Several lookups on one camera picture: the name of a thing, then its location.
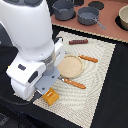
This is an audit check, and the pink stove board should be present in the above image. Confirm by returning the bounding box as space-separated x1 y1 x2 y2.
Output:
49 0 128 44

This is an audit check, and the dark grey stock pot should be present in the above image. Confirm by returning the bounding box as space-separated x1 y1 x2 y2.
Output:
52 0 75 21

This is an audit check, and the grey pot with handle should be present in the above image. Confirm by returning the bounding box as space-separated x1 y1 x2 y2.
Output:
78 7 105 30

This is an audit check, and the round wooden plate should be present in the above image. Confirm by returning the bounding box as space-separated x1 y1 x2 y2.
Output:
58 55 84 78

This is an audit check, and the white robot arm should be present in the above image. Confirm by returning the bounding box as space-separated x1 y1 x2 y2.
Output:
0 0 65 100

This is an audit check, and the beige bowl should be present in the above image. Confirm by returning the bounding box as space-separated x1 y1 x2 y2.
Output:
119 5 128 30

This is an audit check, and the black stove burner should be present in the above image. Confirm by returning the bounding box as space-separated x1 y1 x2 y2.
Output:
88 1 104 10

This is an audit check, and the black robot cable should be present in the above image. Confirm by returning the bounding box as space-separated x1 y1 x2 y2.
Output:
0 91 44 107

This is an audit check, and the fork with wooden handle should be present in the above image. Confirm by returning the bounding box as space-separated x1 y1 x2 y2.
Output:
59 78 86 89

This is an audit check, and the knife with wooden handle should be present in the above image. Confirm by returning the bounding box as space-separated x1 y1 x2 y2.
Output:
78 55 98 63

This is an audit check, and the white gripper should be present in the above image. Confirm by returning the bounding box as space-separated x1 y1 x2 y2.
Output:
6 37 65 100

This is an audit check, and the orange bread loaf toy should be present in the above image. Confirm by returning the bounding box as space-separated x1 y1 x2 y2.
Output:
42 88 59 105

